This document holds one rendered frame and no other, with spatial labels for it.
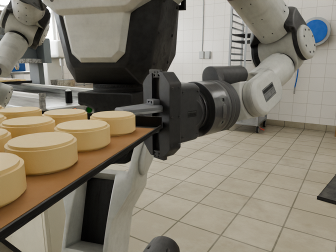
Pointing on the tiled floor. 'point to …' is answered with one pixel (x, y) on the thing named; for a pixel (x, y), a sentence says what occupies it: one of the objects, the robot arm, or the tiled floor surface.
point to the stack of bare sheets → (329, 192)
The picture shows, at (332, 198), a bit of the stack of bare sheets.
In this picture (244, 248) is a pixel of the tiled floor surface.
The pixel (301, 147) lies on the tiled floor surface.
